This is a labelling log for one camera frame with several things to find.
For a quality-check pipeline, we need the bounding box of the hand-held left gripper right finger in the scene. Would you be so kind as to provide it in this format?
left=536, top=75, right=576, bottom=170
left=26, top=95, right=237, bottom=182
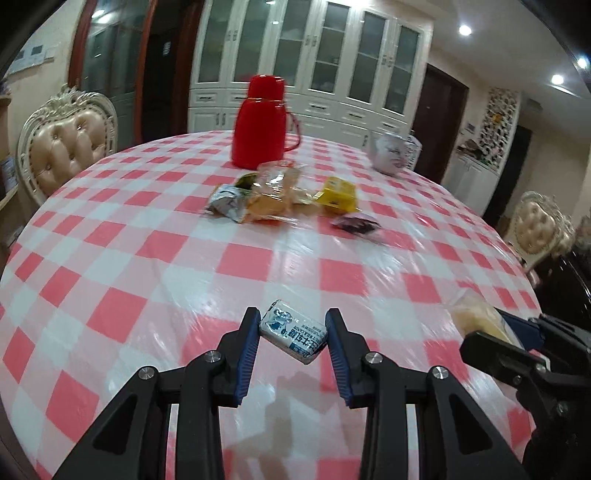
left=324, top=308, right=529, bottom=480

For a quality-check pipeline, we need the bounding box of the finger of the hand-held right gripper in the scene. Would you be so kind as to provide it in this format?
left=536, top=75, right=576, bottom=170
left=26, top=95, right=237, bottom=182
left=459, top=329, right=552, bottom=385
left=500, top=308, right=543, bottom=352

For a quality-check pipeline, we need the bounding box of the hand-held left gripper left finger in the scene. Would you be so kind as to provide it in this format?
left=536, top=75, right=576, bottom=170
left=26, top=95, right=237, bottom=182
left=53, top=306, right=260, bottom=480

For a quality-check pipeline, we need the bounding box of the clear cracker packet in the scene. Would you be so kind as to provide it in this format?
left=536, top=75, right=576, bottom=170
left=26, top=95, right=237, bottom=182
left=450, top=291, right=520, bottom=344

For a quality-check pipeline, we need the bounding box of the blue white milk candy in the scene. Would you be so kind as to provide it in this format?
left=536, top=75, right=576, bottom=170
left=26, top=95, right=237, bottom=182
left=257, top=298, right=329, bottom=365

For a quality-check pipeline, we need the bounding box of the beige tufted carved chair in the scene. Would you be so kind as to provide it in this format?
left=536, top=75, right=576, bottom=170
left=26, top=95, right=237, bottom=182
left=505, top=191, right=578, bottom=274
left=15, top=84, right=119, bottom=209

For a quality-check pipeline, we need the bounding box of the dark brown snack packet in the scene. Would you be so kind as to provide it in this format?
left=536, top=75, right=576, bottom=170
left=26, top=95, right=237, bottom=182
left=331, top=213, right=380, bottom=237

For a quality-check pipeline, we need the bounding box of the low white cabinet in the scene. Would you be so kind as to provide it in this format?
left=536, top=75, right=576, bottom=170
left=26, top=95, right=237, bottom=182
left=442, top=151, right=500, bottom=214

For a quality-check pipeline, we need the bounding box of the white green-edged snack packet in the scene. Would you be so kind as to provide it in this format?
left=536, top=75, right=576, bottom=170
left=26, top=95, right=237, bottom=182
left=204, top=183, right=253, bottom=225

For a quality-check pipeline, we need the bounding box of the orange-yellow and white snack packet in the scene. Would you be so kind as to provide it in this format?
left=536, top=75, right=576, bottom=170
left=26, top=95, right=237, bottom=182
left=318, top=176, right=359, bottom=216

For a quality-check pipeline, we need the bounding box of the large clear cake packet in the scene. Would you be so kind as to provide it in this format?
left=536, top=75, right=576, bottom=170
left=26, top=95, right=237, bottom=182
left=247, top=161, right=315, bottom=224

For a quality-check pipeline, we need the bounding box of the white carved lattice screen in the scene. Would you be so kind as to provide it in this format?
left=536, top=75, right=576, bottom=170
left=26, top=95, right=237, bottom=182
left=475, top=85, right=521, bottom=172

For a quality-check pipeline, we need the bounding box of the white floral teapot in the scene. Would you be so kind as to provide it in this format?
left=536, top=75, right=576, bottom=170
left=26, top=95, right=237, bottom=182
left=368, top=131, right=424, bottom=177

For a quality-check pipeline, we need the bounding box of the dark wooden door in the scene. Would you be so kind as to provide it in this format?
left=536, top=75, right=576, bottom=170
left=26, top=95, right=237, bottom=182
left=410, top=64, right=470, bottom=184

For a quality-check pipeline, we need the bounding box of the red thermos jug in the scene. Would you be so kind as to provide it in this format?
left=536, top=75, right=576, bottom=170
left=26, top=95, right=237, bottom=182
left=231, top=75, right=303, bottom=169

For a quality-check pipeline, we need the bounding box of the tall white glass-door cabinet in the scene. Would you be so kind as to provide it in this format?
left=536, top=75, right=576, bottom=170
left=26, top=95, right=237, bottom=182
left=187, top=0, right=437, bottom=145

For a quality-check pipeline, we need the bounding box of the glass door with wooden frame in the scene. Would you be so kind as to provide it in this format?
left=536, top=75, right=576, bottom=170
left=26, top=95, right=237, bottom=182
left=68, top=0, right=195, bottom=153

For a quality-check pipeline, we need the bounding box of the wall switch panel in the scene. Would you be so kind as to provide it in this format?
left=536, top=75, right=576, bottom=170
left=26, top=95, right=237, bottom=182
left=13, top=42, right=57, bottom=71

